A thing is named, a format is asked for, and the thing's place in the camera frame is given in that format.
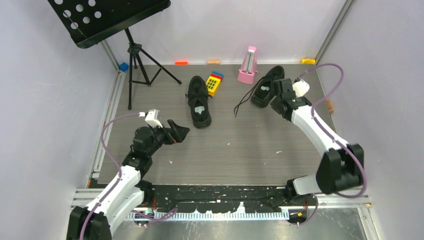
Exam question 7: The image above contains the black music stand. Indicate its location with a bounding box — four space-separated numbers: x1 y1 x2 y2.
48 0 182 91

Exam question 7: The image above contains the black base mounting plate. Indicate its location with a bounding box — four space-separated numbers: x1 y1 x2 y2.
122 183 319 215

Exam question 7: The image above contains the tan wooden block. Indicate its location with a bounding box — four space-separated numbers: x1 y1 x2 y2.
207 59 221 65

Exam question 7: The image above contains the orange block at wall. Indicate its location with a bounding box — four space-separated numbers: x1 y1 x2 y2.
174 61 189 66

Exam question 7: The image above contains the black shoelace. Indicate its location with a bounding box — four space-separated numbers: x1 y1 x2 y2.
233 77 264 118

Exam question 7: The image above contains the yellow block in corner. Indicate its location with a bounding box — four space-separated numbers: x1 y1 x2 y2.
300 58 316 65

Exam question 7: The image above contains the blue block in corner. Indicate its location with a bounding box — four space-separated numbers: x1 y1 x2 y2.
119 62 129 73

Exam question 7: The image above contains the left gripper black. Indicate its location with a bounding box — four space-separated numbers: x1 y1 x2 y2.
146 119 189 157

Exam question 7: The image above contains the yellow toy block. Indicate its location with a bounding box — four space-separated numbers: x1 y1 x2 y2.
205 75 222 96

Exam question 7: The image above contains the black shoe with laces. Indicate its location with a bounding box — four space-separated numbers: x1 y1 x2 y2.
250 65 285 108

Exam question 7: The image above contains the black shoe tied left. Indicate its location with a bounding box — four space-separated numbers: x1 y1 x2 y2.
185 75 212 129

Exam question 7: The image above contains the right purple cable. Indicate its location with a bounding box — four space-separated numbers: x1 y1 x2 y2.
296 62 368 199

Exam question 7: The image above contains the pink metronome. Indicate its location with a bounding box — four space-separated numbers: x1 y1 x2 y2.
237 46 257 85

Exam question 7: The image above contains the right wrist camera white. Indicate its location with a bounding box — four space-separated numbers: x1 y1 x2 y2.
292 79 310 98

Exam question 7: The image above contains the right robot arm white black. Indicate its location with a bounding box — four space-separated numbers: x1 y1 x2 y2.
270 78 366 205

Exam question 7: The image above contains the brown block right edge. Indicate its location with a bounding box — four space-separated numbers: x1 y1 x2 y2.
325 98 334 115

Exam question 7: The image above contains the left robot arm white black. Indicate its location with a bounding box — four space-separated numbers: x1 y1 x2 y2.
66 119 190 240

